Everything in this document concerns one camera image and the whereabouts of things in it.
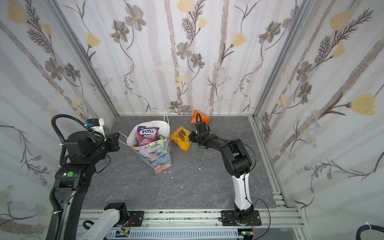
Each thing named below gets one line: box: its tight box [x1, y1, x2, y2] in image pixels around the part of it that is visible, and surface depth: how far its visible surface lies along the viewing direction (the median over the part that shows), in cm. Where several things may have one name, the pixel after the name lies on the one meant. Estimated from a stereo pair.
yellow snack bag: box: [170, 126, 193, 152], surface depth 102 cm
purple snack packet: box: [136, 126, 160, 147], surface depth 85 cm
